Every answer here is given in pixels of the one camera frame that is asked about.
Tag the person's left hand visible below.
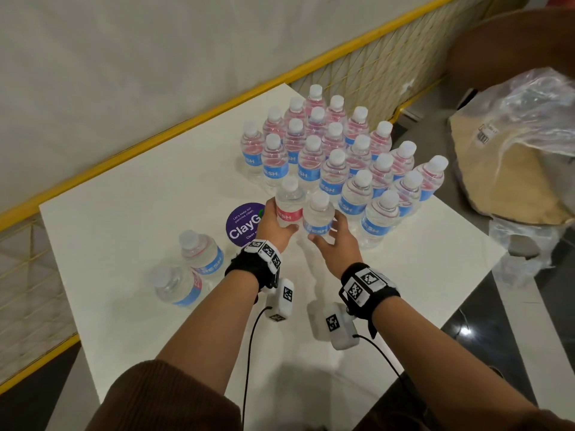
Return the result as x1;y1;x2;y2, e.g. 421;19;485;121
256;197;299;253

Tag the person's right hand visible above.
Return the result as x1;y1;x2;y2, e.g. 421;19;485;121
307;210;364;280

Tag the arranged group of water bottles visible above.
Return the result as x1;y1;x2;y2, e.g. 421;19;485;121
240;84;450;250

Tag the brown cardboard box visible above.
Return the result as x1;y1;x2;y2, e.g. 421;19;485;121
450;115;575;226

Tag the person's left forearm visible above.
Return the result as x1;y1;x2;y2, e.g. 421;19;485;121
156;269;261;396

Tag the person's right forearm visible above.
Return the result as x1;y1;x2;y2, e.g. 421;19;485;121
373;296;540;418

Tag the purple round sticker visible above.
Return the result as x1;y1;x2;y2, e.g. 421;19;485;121
225;202;267;247

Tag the black wristband with markers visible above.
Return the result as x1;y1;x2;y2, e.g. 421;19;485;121
340;263;401;339
224;239;283;292

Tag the white table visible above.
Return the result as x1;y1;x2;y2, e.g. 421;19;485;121
39;83;507;431

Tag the brown sweater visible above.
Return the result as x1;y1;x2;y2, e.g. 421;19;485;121
85;359;575;431

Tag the brown chair backrest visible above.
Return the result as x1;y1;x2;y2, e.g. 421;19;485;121
447;8;575;93

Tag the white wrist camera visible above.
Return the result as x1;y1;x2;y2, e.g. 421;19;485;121
265;278;295;323
307;302;360;351

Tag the black cable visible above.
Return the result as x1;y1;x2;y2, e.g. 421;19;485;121
241;305;274;431
352;334;405;382

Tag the yellow wire mesh fence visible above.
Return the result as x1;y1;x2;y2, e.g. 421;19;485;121
0;0;495;396

